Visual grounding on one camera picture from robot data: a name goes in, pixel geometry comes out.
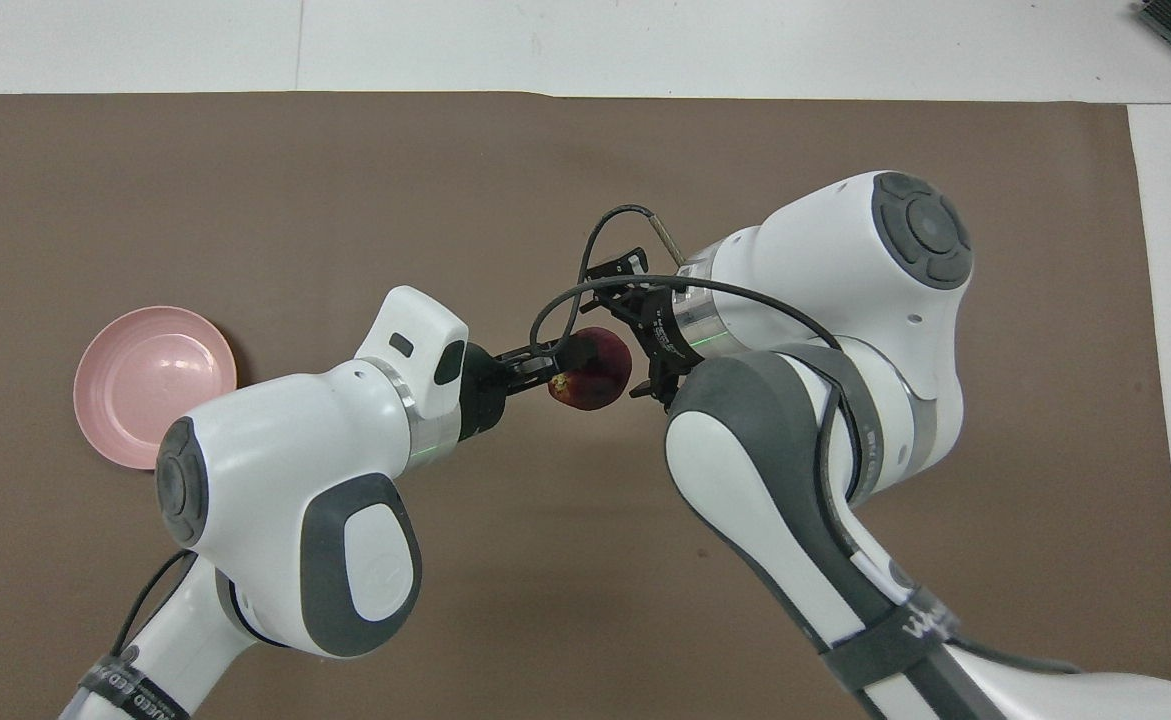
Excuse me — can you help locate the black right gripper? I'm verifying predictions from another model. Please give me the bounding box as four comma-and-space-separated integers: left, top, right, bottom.
583, 247, 694, 410

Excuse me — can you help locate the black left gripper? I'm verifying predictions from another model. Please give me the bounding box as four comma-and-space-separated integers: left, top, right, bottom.
456, 336, 598, 442

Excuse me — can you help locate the dark red apple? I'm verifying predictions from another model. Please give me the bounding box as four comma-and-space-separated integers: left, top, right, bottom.
546, 326, 635, 412

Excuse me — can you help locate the pink plate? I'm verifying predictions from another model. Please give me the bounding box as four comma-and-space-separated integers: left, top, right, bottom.
72, 305, 239, 472

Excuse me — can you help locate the brown table mat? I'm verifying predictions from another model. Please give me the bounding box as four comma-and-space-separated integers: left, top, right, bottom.
0, 91, 1171, 720

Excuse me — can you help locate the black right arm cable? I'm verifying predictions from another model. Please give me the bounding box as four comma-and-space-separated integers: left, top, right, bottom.
528, 204, 846, 353

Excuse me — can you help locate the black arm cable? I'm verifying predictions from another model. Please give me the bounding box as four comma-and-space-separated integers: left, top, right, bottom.
528, 204, 846, 353
108, 548, 198, 663

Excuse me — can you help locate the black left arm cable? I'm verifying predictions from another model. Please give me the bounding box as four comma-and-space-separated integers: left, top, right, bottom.
108, 548, 198, 663

